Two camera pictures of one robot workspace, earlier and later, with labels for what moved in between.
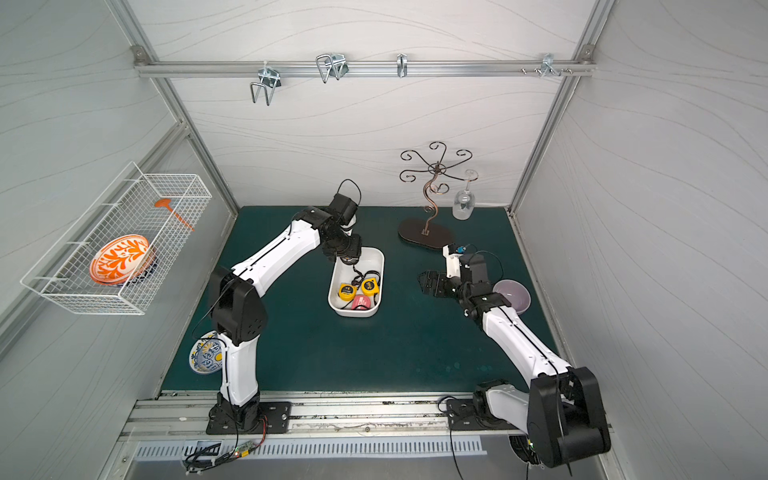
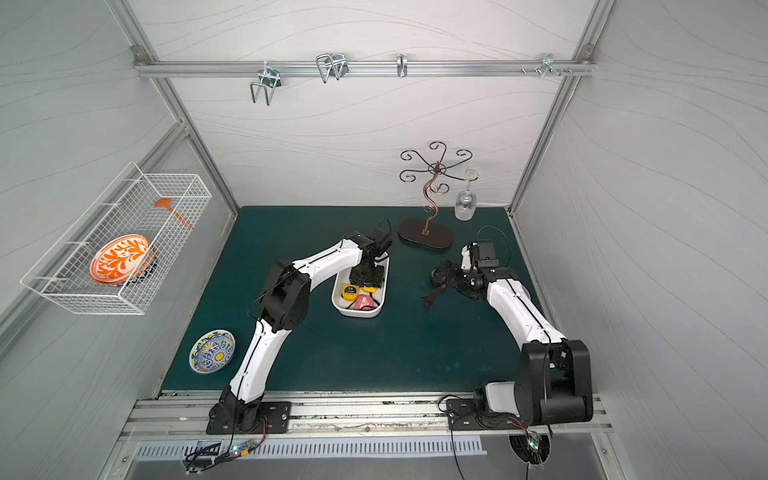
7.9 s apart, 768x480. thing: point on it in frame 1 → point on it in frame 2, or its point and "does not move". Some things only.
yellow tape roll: (347, 291) does not move
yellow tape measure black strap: (370, 286) does not move
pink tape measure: (361, 302) does not move
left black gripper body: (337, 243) → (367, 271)
